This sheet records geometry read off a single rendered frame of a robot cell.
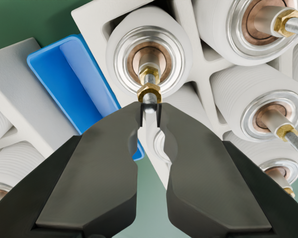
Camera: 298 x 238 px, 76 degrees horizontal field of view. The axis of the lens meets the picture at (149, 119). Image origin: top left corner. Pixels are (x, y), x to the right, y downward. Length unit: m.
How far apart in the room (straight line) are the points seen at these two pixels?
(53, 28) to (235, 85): 0.39
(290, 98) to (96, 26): 0.25
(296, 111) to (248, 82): 0.07
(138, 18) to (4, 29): 0.39
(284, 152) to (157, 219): 0.69
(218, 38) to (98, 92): 0.36
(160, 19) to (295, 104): 0.19
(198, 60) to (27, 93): 0.31
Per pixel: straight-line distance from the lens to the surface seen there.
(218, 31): 0.22
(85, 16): 0.28
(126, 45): 0.20
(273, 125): 0.26
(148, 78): 0.16
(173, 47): 0.21
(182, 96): 0.29
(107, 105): 0.53
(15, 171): 0.40
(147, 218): 0.93
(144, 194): 0.79
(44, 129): 0.41
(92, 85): 0.51
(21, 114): 0.39
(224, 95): 0.29
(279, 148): 0.35
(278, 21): 0.20
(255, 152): 0.34
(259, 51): 0.23
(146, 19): 0.20
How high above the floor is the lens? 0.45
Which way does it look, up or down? 57 degrees down
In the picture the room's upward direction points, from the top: 179 degrees clockwise
